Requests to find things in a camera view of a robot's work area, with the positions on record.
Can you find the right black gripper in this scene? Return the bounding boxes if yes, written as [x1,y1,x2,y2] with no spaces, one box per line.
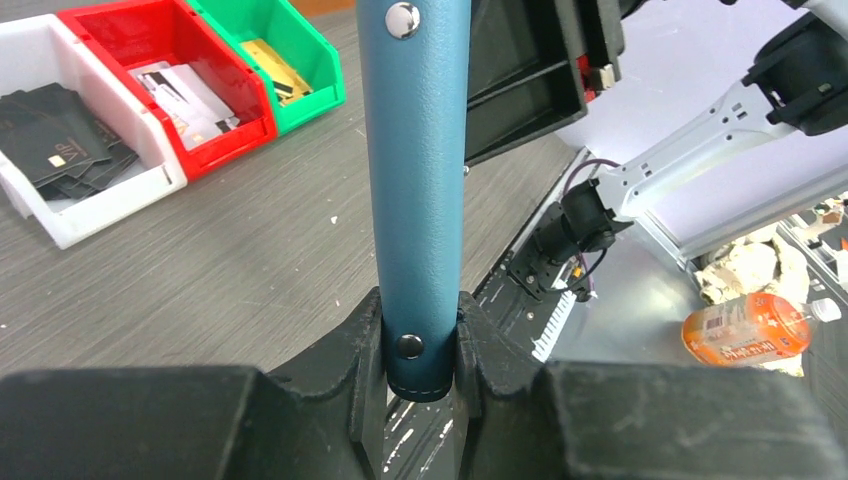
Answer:
[465,0,625,166]

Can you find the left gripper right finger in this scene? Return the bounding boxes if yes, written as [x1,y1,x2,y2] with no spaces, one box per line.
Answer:
[455,293,847,479]

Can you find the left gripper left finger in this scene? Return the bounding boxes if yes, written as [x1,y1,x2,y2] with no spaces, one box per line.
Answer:
[1,290,386,479]

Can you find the blue card holder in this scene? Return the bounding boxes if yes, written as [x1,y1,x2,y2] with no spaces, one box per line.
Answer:
[356,1,471,402]

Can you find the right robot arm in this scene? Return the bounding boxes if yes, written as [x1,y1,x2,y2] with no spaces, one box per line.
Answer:
[465,1,847,302]

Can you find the gold credit cards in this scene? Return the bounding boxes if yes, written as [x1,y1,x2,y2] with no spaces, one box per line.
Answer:
[241,39,313,106]

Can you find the white credit cards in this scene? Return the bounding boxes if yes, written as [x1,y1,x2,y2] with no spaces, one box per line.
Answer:
[129,61,241,150]

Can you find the black credit cards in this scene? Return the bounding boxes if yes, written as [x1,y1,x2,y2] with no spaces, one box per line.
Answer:
[1,83,139,201]

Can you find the green plastic bin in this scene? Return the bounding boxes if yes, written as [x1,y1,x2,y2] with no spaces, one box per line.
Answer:
[189,1,347,136]

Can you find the orange drink bottle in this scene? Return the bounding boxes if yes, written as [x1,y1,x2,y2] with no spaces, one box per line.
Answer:
[681,292,842,367]

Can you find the crumpled paper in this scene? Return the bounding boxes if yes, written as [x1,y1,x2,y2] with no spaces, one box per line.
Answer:
[694,224,810,306]

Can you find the red plastic bin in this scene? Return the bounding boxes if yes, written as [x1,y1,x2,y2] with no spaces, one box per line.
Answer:
[58,1,277,181]

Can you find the white plastic bin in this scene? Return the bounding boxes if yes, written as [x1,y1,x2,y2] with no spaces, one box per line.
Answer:
[1,14,187,249]

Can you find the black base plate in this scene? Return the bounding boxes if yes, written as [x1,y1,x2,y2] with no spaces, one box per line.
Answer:
[381,201,576,479]

